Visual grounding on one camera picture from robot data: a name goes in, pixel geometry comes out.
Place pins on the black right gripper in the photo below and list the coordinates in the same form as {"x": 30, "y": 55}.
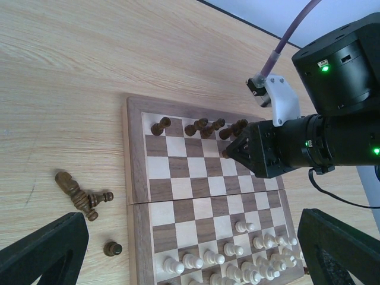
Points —
{"x": 269, "y": 151}

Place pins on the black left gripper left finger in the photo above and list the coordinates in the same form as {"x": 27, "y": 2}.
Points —
{"x": 54, "y": 254}

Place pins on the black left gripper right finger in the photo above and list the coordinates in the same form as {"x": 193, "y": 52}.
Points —
{"x": 334, "y": 251}

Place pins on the dark king chess piece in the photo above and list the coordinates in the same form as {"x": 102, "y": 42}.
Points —
{"x": 235, "y": 129}

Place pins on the dark pawn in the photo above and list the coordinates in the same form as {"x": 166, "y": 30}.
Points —
{"x": 96, "y": 199}
{"x": 112, "y": 249}
{"x": 224, "y": 154}

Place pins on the dark knight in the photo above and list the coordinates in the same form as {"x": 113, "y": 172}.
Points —
{"x": 73, "y": 190}

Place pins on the dark bishop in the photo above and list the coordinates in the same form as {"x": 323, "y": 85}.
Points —
{"x": 198, "y": 125}

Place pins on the dark rook corner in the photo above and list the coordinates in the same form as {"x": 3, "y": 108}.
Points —
{"x": 158, "y": 128}

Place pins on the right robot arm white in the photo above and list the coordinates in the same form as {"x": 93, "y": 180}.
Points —
{"x": 340, "y": 72}

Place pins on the dark queen chess piece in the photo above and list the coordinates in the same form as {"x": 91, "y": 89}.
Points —
{"x": 208, "y": 130}

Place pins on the wooden chess board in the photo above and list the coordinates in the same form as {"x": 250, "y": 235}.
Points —
{"x": 184, "y": 199}

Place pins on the white pawn on centre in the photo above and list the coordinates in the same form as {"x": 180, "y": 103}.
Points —
{"x": 242, "y": 227}

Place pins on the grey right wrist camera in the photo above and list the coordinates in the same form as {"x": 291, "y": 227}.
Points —
{"x": 275, "y": 92}

